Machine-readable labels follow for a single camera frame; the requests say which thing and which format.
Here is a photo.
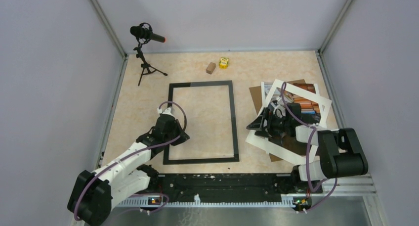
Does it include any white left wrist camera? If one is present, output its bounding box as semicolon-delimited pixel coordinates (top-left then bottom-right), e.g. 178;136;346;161
157;107;174;117

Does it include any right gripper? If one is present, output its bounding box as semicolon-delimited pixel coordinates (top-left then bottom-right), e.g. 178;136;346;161
247;107;290;139

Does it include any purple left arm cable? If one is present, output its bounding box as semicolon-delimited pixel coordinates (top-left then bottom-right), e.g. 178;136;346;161
73;101;188;223

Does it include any black picture frame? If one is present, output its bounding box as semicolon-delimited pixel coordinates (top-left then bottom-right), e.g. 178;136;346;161
163;80;240;165

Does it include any black tripod stand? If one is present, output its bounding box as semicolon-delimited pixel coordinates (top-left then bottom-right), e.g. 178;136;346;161
133;42;168;87

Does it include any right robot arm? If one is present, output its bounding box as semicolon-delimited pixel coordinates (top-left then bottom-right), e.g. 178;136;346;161
246;103;369;192

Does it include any cat photo print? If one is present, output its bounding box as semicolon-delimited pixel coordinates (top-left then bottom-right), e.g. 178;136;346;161
261;81;324;123

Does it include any black microphone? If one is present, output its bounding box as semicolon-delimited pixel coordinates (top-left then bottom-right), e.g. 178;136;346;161
129;22;166;44

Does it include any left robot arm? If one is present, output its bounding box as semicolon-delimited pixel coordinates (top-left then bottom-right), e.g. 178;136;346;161
67;113;189;226

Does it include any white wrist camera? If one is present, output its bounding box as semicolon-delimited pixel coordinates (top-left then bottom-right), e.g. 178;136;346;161
269;103;286;118
157;107;174;117

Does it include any yellow owl toy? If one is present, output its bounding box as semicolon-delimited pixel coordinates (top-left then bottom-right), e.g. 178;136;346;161
219;57;229;69

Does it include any brown cardboard backing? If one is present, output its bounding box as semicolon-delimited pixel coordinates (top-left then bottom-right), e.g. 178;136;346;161
249;80;319;156

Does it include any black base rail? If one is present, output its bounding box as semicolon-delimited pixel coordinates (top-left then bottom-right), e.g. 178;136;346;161
138;174;310;203

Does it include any small wooden block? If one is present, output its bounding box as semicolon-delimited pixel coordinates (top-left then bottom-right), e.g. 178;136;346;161
206;62;216;75

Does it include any white photo mat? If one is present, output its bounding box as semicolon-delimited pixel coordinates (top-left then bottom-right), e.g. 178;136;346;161
246;79;332;165

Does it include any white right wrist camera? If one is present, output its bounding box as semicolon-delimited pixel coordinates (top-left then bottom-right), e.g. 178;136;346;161
269;103;286;118

